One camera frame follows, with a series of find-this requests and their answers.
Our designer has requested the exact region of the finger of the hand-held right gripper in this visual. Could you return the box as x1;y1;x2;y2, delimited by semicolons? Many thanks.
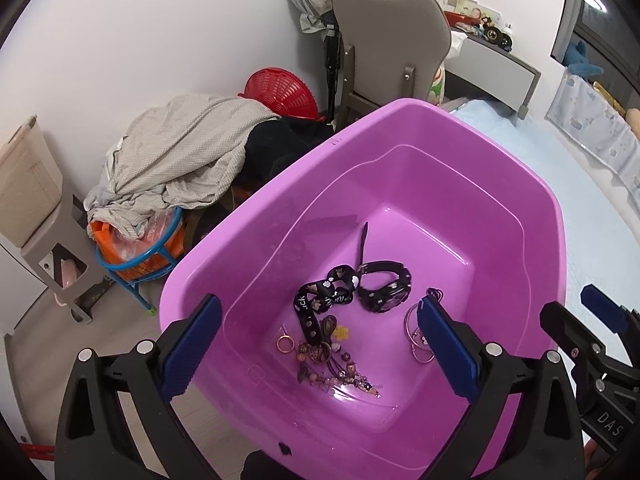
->
539;301;608;376
581;284;640;333

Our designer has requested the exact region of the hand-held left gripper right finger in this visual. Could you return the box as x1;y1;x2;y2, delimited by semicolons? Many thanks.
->
417;295;586;480

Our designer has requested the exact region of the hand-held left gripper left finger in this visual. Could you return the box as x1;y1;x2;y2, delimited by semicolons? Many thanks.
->
54;293;223;480

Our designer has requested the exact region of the black wrist watch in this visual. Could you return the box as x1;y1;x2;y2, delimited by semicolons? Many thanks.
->
356;221;412;315

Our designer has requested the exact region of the beaded bracelet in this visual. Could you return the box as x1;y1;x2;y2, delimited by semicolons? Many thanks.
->
297;340;383;401

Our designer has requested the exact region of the black printed lanyard keychain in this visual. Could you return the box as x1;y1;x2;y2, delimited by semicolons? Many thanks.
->
292;265;362;346

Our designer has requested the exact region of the purple plastic tub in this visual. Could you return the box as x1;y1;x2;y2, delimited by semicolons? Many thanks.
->
159;98;568;480

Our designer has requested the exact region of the blue metal stand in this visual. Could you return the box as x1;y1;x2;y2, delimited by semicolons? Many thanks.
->
95;205;186;316

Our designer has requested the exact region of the orange plastic basket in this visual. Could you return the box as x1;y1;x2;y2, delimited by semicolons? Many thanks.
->
90;205;186;281

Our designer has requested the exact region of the beige plastic stand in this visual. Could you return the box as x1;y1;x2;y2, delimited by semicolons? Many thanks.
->
0;190;108;326

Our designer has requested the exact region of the blue printed towel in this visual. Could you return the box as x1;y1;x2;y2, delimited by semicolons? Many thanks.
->
545;67;640;186

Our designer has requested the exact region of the grey white cloth pile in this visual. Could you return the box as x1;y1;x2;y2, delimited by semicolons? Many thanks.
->
82;92;281;241

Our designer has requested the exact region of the tan plush toy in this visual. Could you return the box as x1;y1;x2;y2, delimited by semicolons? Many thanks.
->
592;80;640;138

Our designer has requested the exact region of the black cloth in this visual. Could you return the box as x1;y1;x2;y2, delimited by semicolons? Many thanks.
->
242;117;336;186

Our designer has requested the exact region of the blue shark plush toy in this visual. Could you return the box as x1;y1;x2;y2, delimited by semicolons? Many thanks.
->
562;40;606;78

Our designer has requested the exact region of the white plastic bag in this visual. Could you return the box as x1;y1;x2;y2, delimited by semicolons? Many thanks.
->
427;30;468;106

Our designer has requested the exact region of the grey desk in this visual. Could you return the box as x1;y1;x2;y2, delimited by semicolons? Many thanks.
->
442;30;542;118

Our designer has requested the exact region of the red plastic basket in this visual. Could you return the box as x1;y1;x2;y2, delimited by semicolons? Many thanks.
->
237;66;321;121

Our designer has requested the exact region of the group of small toys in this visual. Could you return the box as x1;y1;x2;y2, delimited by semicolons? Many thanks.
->
447;0;516;51

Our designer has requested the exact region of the grey chair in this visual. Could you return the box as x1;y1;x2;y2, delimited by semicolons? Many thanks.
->
332;0;453;128

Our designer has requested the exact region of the dark window frame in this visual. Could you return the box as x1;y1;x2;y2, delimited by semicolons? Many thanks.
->
550;0;631;66

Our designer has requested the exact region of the black hanging strap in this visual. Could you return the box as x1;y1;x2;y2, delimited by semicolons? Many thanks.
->
322;22;343;126

